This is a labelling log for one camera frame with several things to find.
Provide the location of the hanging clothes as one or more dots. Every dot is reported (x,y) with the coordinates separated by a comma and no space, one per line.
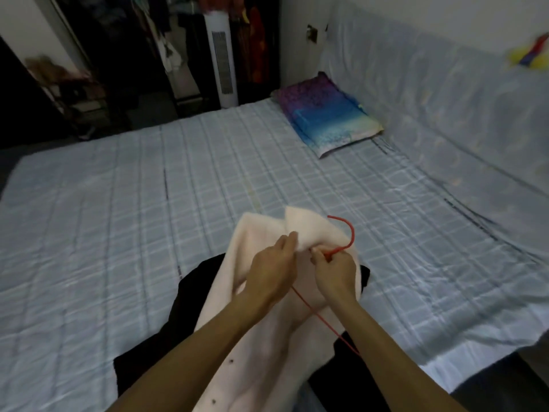
(171,38)

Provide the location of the black garment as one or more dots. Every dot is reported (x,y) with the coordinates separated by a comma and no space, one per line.
(180,321)

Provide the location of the purple and blue pillow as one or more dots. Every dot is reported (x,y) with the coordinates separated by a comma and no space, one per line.
(328,111)

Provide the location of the pale pink fleece garment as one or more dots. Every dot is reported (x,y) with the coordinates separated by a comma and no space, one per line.
(266,338)

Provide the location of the wall power socket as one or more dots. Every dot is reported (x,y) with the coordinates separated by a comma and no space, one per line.
(312,34)

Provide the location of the person's left hand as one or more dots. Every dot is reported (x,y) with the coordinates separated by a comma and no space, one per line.
(269,272)

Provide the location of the person's right forearm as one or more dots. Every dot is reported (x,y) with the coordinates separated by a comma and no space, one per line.
(399,360)

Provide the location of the person's left thumb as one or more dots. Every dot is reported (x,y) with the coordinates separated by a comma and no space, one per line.
(292,243)

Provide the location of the person's right fingers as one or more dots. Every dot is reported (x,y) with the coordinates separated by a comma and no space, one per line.
(321,255)

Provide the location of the blue plaid bed sheet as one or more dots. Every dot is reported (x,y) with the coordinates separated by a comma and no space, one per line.
(214,188)

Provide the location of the wooden shelf rack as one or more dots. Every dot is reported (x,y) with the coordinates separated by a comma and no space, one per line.
(64,94)

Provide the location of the person's left forearm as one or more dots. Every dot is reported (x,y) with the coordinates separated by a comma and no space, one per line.
(188,360)

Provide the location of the light blue headboard cover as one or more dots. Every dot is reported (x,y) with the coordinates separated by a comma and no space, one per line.
(450,102)

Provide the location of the person's right hand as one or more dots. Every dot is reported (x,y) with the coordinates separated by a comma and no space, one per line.
(336,274)

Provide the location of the yellow and red toy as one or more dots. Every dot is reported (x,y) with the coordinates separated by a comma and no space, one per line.
(531,53)

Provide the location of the white tower fan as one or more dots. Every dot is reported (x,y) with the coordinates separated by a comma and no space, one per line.
(223,59)

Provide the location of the red clothes hanger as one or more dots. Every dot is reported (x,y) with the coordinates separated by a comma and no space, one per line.
(347,240)

